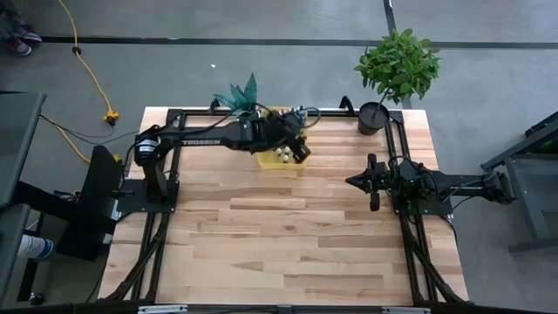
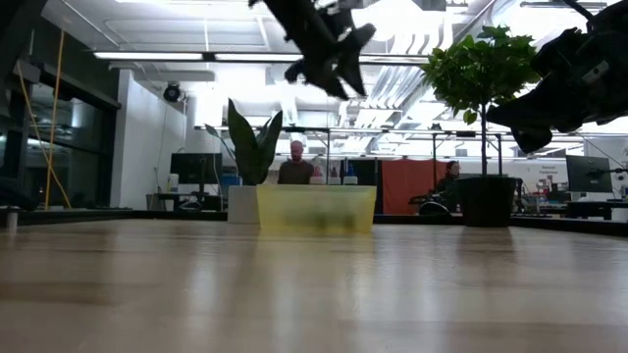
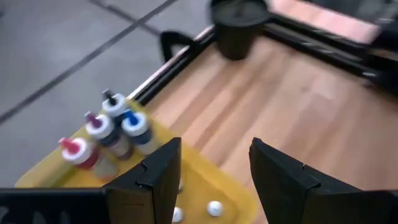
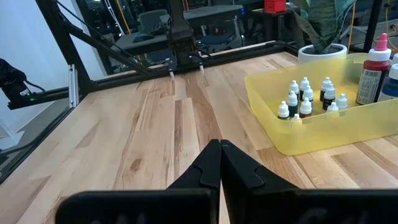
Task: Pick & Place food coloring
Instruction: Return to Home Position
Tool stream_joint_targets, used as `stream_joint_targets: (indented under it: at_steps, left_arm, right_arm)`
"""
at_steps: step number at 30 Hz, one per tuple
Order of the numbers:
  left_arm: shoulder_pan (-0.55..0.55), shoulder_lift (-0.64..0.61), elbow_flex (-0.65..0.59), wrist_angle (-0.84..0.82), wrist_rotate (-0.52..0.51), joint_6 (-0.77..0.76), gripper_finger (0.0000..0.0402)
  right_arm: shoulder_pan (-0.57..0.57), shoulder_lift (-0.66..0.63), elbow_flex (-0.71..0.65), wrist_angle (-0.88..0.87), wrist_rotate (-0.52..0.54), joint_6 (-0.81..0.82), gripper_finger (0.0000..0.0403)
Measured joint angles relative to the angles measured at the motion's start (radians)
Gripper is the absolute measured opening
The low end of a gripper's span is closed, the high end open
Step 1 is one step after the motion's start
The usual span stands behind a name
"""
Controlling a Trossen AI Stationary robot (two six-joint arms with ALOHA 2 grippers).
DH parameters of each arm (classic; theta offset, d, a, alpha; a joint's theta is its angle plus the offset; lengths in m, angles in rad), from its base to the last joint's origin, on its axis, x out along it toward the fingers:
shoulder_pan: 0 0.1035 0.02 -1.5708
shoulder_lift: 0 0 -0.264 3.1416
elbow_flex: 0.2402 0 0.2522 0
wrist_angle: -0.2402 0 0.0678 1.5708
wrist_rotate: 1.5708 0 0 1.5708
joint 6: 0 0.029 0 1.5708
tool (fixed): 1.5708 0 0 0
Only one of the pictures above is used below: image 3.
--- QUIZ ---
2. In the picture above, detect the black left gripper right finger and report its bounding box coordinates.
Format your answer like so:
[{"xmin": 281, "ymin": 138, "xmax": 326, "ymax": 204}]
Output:
[{"xmin": 248, "ymin": 136, "xmax": 363, "ymax": 224}]

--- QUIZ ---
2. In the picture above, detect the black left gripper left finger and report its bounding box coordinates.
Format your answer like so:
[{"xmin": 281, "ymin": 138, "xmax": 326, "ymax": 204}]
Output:
[{"xmin": 104, "ymin": 136, "xmax": 183, "ymax": 224}]

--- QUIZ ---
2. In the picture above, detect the small white-capped dropper bottle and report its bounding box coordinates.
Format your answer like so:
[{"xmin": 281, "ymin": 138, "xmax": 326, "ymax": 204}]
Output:
[
  {"xmin": 172, "ymin": 206, "xmax": 185, "ymax": 223},
  {"xmin": 206, "ymin": 200, "xmax": 224, "ymax": 218}
]

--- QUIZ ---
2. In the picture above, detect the blue nozzle food coloring bottle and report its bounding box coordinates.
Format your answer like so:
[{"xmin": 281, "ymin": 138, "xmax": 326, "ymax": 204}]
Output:
[{"xmin": 121, "ymin": 108, "xmax": 161, "ymax": 156}]

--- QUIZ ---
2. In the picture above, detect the red nozzle food coloring bottle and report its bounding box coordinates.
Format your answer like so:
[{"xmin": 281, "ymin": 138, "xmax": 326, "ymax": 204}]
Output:
[{"xmin": 58, "ymin": 136, "xmax": 119, "ymax": 183}]

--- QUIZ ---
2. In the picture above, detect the purple nozzle food coloring bottle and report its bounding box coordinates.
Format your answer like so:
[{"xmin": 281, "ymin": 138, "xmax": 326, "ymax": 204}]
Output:
[{"xmin": 84, "ymin": 111, "xmax": 134, "ymax": 160}]

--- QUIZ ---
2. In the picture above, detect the blue capped bottle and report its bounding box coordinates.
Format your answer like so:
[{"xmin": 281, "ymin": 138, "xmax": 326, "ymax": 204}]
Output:
[{"xmin": 101, "ymin": 89, "xmax": 130, "ymax": 125}]

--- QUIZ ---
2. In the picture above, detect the yellow translucent plastic tray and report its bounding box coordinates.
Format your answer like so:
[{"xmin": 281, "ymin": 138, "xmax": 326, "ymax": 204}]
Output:
[{"xmin": 14, "ymin": 98, "xmax": 259, "ymax": 224}]

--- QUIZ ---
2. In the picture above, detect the leafy tree in black pot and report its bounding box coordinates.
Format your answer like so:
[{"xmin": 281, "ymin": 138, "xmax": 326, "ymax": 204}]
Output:
[{"xmin": 210, "ymin": 0, "xmax": 270, "ymax": 62}]

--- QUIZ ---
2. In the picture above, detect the black aluminium extrusion frame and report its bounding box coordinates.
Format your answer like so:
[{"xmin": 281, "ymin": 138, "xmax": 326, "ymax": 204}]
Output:
[{"xmin": 127, "ymin": 12, "xmax": 398, "ymax": 106}]

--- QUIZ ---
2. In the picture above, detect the black frame handle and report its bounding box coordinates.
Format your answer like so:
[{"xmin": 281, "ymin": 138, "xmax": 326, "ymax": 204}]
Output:
[{"xmin": 159, "ymin": 30, "xmax": 200, "ymax": 63}]

